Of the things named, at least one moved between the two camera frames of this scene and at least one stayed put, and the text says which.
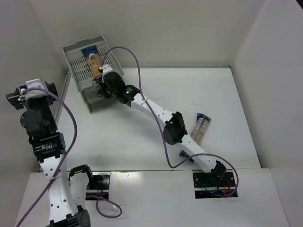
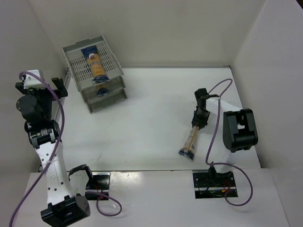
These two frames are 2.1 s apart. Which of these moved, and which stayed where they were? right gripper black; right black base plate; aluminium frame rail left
Moved: right gripper black
Stayed: aluminium frame rail left; right black base plate
